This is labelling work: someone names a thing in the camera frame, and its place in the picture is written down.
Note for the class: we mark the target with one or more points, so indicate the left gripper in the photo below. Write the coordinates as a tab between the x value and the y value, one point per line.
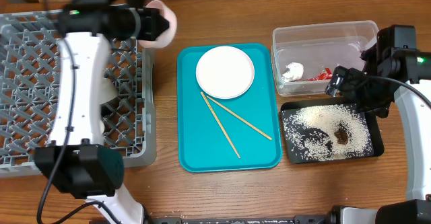
148	23

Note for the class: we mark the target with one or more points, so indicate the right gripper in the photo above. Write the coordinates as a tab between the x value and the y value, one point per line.
349	78

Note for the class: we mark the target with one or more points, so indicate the small pink bowl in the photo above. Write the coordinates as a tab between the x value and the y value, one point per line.
167	36

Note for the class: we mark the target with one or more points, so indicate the red snack wrapper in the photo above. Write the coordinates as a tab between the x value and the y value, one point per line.
323	75

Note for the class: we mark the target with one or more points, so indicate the food scraps and rice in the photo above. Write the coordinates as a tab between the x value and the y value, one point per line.
330	133

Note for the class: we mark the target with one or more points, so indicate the white tissue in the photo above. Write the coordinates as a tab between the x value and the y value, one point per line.
294	72

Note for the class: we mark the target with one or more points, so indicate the grey metal bowl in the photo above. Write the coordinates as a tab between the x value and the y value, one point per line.
108	91

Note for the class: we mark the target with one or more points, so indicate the large white plate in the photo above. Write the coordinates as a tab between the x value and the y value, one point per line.
225	72

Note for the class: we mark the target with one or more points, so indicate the wooden chopstick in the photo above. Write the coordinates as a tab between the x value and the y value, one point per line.
240	118
219	124

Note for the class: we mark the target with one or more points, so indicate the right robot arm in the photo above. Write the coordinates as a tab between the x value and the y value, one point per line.
400	75

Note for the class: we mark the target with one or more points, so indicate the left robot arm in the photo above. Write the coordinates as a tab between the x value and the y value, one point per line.
76	161

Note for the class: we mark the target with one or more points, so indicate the black food waste tray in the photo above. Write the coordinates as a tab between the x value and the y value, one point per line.
377	140

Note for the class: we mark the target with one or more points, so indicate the clear plastic waste bin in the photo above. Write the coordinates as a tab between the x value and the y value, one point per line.
316	47

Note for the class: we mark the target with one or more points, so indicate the grey plastic dish rack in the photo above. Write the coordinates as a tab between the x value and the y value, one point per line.
30	77

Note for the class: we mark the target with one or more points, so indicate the teal serving tray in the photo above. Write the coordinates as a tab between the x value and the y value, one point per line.
202	146

